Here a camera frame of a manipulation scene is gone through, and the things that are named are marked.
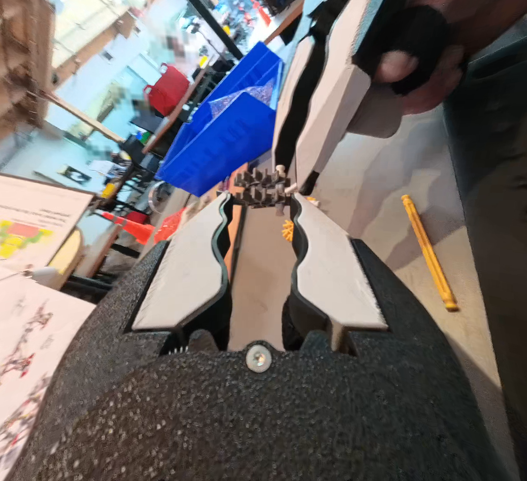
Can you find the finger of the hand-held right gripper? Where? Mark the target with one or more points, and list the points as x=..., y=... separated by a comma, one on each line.
x=290, y=97
x=329, y=126

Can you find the grey connector assembly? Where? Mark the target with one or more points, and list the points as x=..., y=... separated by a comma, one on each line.
x=261, y=191

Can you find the instruction booklet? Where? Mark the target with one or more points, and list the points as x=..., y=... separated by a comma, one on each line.
x=41, y=209

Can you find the black metal pole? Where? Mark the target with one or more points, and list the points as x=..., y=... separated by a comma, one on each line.
x=197, y=3

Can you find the clear plastic bag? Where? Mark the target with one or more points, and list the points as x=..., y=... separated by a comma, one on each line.
x=247, y=97

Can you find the blue plastic bin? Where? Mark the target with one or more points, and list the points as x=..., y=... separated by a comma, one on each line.
x=222, y=147
x=251, y=69

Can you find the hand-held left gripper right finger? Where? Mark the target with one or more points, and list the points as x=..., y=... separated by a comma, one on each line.
x=333, y=275

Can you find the red bag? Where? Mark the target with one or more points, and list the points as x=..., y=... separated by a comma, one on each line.
x=168, y=89

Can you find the yellow and red connector assembly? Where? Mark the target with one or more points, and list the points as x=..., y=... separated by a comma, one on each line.
x=287, y=231

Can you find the yellow plastic rod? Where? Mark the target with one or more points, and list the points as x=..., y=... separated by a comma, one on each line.
x=430, y=252

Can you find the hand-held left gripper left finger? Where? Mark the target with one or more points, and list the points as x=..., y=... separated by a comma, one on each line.
x=181, y=279

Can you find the orange traffic cone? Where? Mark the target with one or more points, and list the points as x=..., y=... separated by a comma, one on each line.
x=134, y=227

